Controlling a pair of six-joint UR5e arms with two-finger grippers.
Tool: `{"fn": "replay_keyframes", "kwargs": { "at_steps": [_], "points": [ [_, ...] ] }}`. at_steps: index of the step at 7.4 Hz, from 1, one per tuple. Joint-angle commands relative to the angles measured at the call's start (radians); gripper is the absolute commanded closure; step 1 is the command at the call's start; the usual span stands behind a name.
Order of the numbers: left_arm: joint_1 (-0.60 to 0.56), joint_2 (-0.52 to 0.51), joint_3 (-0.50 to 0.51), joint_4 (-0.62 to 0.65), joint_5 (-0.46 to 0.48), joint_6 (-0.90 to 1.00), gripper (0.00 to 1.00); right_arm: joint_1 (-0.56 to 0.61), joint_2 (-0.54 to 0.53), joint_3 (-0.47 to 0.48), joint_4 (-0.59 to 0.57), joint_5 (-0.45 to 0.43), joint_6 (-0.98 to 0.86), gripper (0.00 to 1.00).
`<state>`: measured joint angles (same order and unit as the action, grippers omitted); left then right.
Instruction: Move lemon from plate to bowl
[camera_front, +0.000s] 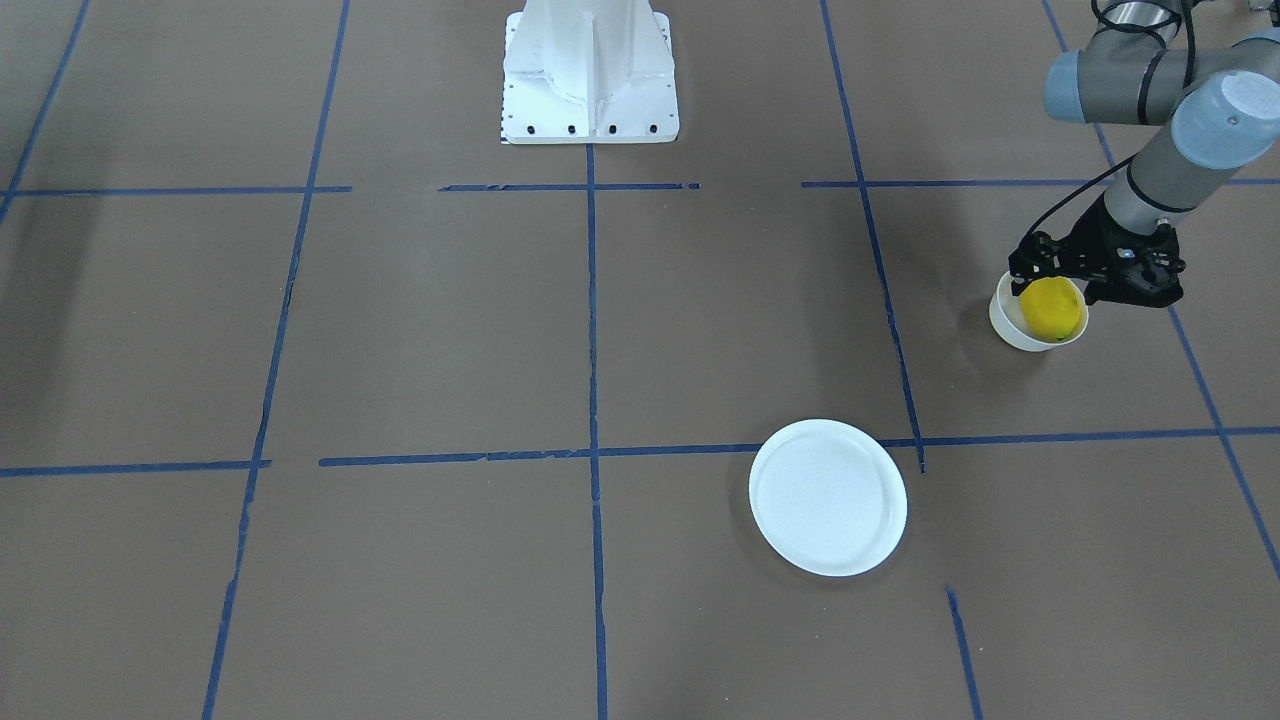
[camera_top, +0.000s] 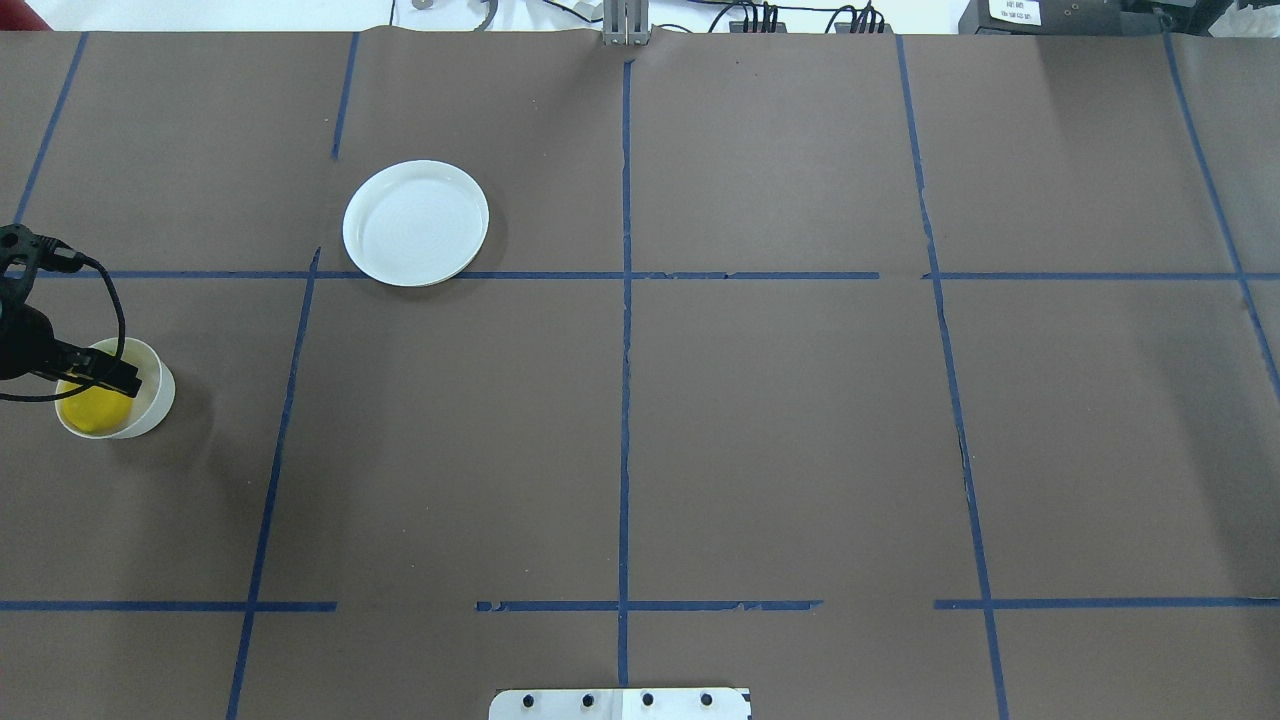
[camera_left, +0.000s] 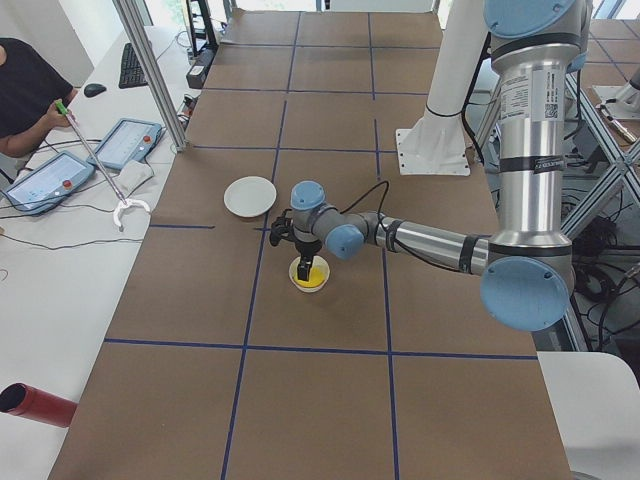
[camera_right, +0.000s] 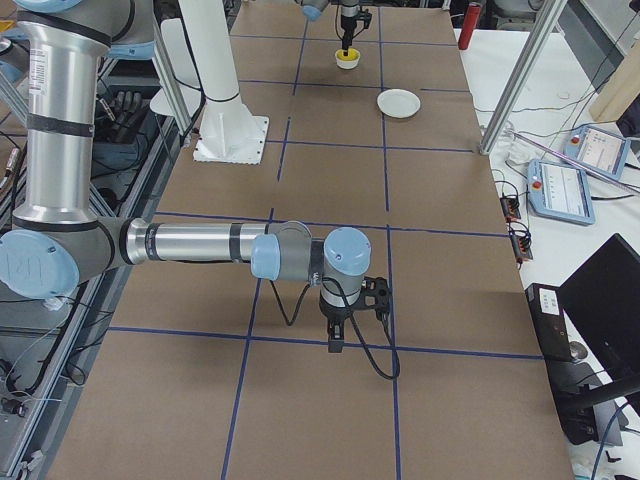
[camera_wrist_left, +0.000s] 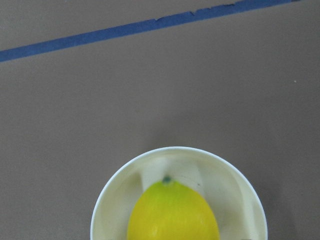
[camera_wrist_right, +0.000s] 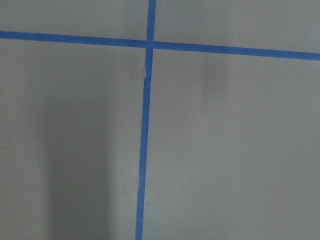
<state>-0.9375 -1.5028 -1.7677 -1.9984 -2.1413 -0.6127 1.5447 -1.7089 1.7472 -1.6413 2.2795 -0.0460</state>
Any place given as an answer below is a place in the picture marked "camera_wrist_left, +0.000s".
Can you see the yellow lemon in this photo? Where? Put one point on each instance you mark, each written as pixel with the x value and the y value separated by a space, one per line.
pixel 169 210

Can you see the white small bowl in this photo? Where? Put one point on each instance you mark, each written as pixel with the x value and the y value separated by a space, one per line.
pixel 237 208

